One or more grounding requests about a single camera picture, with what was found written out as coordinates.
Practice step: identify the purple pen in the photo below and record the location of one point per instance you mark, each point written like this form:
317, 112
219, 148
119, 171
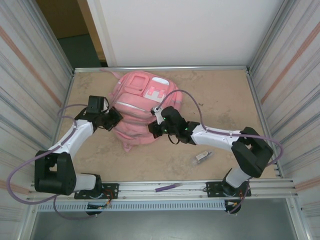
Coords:
165, 188

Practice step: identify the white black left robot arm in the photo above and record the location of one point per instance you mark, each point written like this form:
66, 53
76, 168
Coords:
55, 172

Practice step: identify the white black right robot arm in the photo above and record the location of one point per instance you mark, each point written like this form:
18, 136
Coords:
252, 152

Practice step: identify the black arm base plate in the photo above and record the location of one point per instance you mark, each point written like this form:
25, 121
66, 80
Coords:
111, 190
212, 188

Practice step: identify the aluminium table end rail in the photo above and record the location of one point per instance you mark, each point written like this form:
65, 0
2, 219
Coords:
85, 69

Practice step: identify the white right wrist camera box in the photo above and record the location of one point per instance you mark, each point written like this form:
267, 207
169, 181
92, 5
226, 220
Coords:
157, 113

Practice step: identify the grey metal sheet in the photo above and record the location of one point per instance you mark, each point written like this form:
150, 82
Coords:
160, 227

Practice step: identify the long aluminium mounting rail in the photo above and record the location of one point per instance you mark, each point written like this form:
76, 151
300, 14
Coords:
140, 193

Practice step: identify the brown door panel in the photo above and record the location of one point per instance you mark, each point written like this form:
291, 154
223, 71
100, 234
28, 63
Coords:
62, 17

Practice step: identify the pink student backpack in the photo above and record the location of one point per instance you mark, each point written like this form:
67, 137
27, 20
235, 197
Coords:
140, 105

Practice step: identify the white door frame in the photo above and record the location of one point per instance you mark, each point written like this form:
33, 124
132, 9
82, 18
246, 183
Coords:
105, 37

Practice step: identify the clear plastic stationery packet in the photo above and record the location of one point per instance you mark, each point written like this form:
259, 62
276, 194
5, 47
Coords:
201, 157

